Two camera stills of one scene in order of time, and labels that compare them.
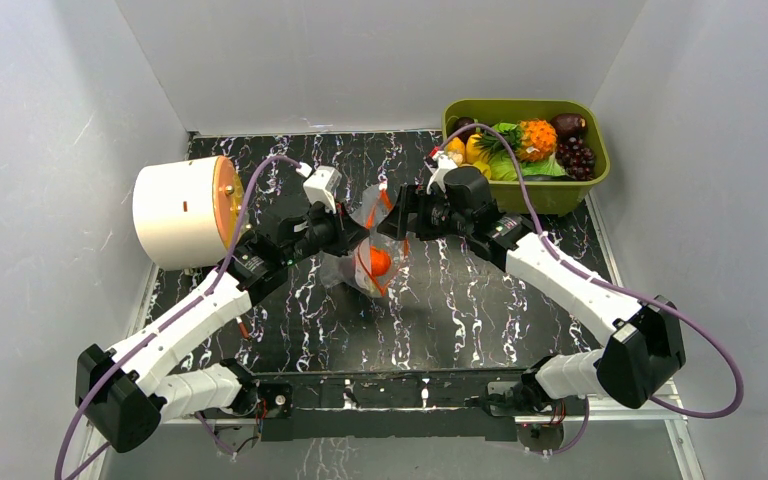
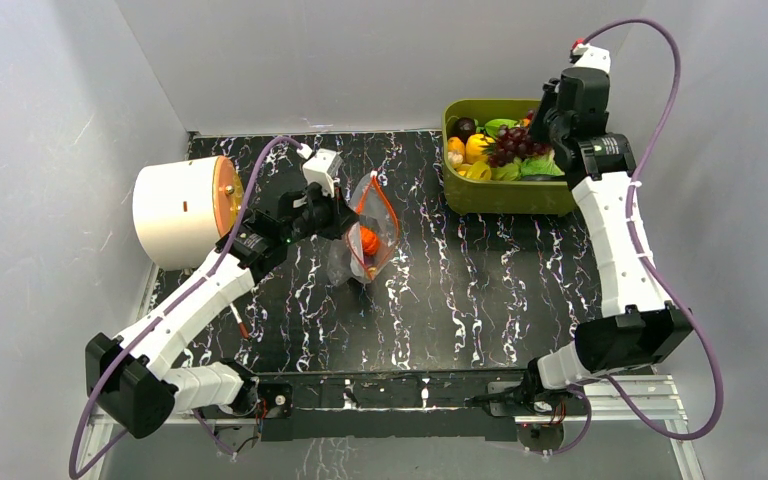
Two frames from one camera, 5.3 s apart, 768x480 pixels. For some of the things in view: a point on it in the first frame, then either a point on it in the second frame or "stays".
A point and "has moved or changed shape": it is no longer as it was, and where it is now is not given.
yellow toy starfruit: (484, 168) stays
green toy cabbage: (502, 167) stays
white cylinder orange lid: (185, 211) stays
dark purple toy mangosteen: (462, 122) stays
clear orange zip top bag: (374, 262) has moved or changed shape
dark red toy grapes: (577, 160) has moved or changed shape
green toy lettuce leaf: (548, 167) stays
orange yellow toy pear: (456, 145) stays
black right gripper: (412, 211) -> (546, 122)
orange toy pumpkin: (379, 261) has moved or changed shape
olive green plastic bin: (550, 198) stays
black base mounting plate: (388, 406) stays
